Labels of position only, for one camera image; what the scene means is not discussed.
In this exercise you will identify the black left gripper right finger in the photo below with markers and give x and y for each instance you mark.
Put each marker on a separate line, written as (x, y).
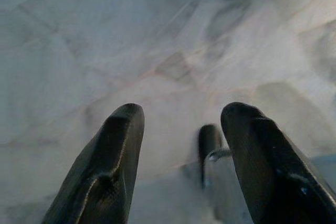
(267, 171)

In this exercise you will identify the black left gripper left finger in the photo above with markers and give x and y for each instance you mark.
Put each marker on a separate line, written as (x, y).
(110, 161)

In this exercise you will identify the silver black robot leg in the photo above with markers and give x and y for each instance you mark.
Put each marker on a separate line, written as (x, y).
(210, 140)

